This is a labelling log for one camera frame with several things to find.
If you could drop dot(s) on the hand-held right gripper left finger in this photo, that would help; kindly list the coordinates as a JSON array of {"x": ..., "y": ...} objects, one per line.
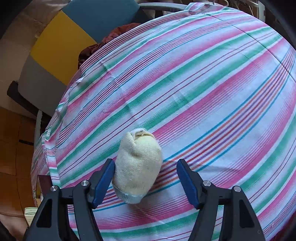
[{"x": 104, "y": 183}]

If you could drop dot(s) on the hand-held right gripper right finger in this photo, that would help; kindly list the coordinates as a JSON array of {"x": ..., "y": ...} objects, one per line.
[{"x": 188, "y": 183}]

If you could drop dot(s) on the cream sock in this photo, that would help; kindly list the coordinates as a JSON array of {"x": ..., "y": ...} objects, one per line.
[{"x": 138, "y": 166}]

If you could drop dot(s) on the grey yellow blue chair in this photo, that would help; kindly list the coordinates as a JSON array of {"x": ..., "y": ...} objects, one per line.
[{"x": 62, "y": 46}]

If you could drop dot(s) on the striped tablecloth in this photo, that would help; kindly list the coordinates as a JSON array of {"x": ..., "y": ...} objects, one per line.
[{"x": 196, "y": 92}]

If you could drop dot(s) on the wooden wardrobe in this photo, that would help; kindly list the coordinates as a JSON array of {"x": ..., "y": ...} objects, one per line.
[{"x": 13, "y": 162}]

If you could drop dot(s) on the dark red cloth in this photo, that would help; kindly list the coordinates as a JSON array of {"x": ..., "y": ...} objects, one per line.
[{"x": 92, "y": 52}]

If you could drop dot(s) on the white packet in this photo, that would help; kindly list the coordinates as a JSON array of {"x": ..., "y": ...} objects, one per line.
[{"x": 30, "y": 216}]

